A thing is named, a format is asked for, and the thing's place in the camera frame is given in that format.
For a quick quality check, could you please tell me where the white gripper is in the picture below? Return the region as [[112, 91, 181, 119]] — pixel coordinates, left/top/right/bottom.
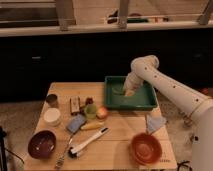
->
[[123, 73, 143, 96]]

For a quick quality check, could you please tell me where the green pepper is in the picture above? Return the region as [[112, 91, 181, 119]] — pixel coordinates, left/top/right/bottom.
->
[[112, 87, 124, 95]]

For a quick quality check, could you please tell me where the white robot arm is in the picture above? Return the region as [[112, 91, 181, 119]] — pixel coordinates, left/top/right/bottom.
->
[[124, 55, 213, 171]]

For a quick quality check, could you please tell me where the green plastic tray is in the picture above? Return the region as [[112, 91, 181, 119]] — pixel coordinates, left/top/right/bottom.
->
[[104, 76, 158, 111]]

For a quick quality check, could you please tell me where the red yellow apple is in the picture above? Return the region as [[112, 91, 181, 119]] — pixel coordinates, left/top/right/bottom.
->
[[97, 107, 108, 119]]

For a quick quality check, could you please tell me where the light blue cloth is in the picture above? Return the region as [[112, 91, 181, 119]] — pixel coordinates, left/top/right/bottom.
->
[[146, 115, 167, 134]]

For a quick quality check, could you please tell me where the small dark red item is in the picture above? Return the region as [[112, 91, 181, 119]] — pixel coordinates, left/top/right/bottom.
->
[[85, 97, 94, 105]]

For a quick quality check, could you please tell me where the small green cup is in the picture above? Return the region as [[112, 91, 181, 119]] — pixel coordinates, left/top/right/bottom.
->
[[84, 104, 97, 119]]

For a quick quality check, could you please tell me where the yellow corn cob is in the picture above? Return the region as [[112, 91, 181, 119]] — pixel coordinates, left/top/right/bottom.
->
[[80, 122, 104, 130]]

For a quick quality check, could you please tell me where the brown chocolate bar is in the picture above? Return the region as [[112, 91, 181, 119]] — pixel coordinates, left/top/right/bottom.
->
[[70, 96, 80, 115]]

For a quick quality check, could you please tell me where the orange bowl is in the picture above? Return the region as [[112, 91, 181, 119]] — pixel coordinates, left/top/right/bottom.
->
[[130, 133, 162, 165]]

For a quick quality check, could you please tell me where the blue sponge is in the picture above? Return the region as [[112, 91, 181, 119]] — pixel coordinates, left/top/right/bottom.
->
[[66, 114, 86, 134]]

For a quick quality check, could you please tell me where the small metal cup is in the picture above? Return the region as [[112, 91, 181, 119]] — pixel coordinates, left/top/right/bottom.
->
[[45, 94, 59, 108]]

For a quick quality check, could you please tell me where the white round lid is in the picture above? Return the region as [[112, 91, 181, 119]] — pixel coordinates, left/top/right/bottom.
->
[[44, 108, 61, 126]]

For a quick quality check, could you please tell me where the white black brush tool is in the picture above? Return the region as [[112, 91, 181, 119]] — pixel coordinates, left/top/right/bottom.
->
[[68, 127, 108, 158]]

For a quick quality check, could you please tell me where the silver fork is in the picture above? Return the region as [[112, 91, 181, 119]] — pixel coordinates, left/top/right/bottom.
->
[[55, 134, 73, 170]]

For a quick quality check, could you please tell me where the dark purple bowl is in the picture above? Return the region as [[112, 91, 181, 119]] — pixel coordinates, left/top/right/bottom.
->
[[28, 130, 56, 159]]

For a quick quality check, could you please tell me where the black cable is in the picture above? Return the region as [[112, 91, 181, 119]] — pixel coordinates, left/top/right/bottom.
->
[[176, 160, 194, 171]]

